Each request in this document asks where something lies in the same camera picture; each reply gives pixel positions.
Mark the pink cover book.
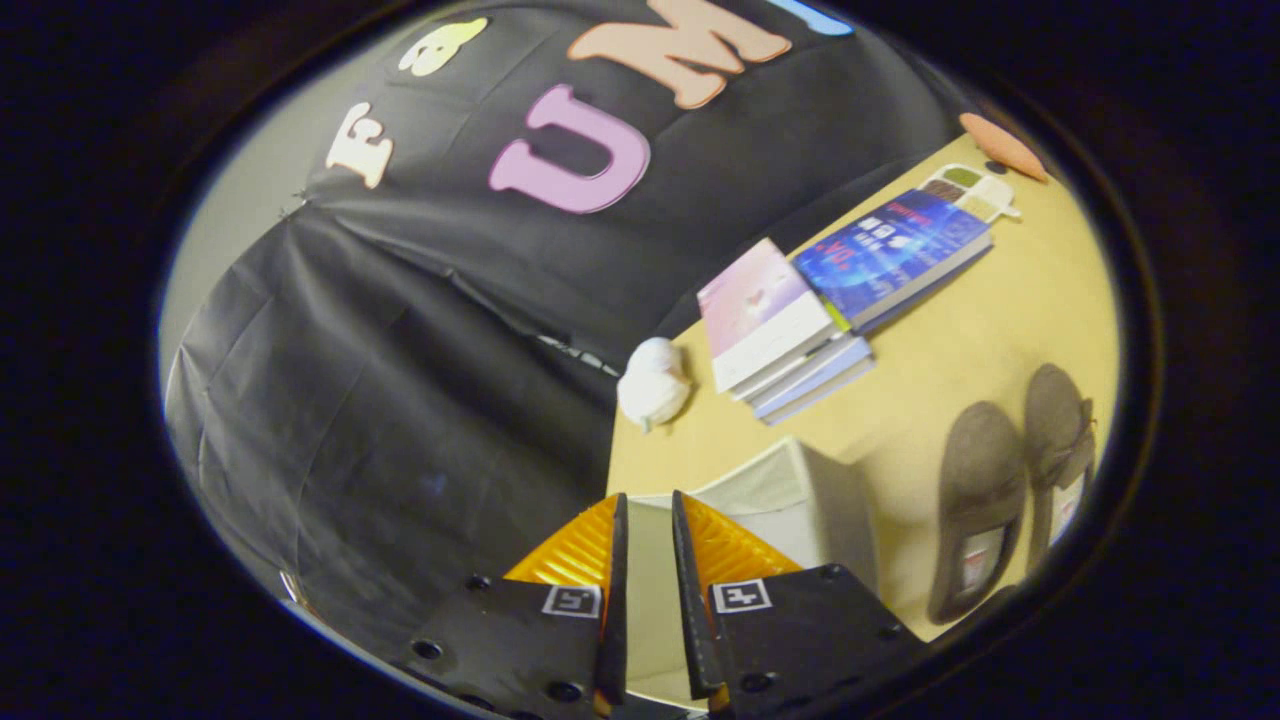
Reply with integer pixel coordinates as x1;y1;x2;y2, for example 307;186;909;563
697;238;836;393

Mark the blue cover book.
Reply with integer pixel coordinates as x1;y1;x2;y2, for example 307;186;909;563
793;190;994;334

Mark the orange plush toy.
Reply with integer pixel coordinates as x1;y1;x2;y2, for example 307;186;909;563
958;112;1049;183

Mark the brown fuzzy shoe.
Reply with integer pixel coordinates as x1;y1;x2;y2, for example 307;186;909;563
927;402;1029;626
1024;363;1098;576

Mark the grey fabric storage box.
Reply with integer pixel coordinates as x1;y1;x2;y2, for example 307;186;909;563
628;437;881;706

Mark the pale blue book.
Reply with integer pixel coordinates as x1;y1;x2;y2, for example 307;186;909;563
750;335;876;426

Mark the black backdrop cloth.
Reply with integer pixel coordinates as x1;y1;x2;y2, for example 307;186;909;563
160;0;976;661

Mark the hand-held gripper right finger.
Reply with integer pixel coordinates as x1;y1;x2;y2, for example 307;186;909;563
672;490;926;720

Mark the white plush toy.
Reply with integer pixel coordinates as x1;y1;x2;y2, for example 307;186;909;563
617;337;693;433

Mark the white paint palette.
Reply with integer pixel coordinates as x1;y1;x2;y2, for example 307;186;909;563
918;163;1021;223

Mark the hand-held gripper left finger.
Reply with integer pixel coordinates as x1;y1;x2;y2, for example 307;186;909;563
400;492;631;720

